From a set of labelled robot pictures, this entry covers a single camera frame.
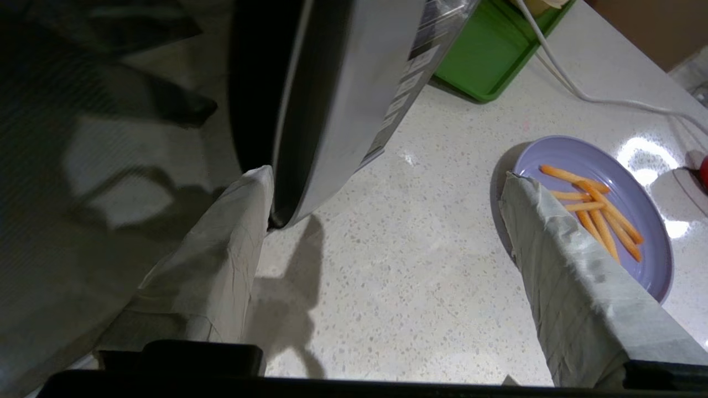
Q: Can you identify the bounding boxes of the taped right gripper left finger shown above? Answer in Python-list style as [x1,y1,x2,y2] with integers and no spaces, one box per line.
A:
[97,165,275,376]

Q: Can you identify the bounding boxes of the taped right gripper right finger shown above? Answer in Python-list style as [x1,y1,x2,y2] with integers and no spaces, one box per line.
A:
[499,171,708,389]

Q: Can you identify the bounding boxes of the lilac round plate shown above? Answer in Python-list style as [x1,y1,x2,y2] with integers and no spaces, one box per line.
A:
[512,135,674,303]

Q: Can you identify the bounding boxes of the microwave door with dark glass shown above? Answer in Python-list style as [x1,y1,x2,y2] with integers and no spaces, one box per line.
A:
[0,0,428,398]

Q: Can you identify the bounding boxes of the green plastic tray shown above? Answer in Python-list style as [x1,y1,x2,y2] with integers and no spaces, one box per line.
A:
[434,0,576,104]

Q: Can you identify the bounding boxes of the white power cable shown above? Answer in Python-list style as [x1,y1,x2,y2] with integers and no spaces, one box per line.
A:
[514,0,708,136]

